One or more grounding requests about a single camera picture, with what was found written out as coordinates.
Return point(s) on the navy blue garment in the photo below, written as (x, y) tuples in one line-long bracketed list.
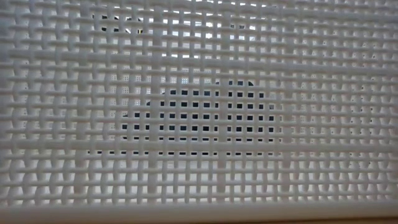
[(184, 116)]

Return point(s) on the white plastic woven basket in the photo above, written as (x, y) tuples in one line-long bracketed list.
[(199, 213)]

